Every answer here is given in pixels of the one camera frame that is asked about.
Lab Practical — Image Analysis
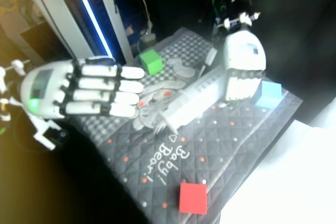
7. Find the large clear plastic syringe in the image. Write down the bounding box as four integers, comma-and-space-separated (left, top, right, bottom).
159, 73, 229, 135

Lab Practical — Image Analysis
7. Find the white cable with plug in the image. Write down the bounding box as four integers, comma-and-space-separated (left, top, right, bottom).
123, 0, 158, 35

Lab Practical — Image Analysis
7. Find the brown shelf unit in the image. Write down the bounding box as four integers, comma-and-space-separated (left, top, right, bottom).
0, 0, 77, 63

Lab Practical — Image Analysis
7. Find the green cube block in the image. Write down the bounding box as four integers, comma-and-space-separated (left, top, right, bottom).
139, 49, 165, 76

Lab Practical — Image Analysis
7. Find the blue cube block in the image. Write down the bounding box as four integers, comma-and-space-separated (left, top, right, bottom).
255, 81, 283, 109

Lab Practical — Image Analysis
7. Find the white column with blue light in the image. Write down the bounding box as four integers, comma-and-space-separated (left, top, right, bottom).
18, 0, 135, 65

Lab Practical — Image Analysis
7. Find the clear plastic container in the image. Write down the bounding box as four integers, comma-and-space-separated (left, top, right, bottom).
138, 34, 159, 51

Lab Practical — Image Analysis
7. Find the grey quilt with bear print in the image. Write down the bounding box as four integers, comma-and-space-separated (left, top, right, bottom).
70, 26, 305, 224

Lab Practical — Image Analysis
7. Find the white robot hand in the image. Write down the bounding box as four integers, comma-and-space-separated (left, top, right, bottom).
201, 29, 267, 103
19, 56, 146, 120

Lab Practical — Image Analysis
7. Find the red cube block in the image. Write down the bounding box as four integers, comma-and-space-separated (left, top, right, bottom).
178, 182, 208, 216

